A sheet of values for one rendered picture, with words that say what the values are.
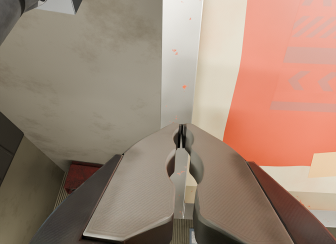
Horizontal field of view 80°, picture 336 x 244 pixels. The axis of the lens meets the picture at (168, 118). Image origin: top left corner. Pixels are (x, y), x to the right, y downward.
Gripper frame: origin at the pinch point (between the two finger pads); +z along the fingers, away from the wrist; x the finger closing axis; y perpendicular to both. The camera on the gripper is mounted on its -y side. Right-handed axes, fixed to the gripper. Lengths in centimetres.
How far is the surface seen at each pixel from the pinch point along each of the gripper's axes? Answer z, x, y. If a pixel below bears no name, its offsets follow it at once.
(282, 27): 13.6, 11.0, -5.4
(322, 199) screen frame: 12.2, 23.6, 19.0
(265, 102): 13.6, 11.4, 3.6
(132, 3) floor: 172, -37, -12
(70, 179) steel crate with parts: 348, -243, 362
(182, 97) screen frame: 10.1, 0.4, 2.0
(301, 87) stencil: 13.6, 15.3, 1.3
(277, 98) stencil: 13.6, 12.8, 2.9
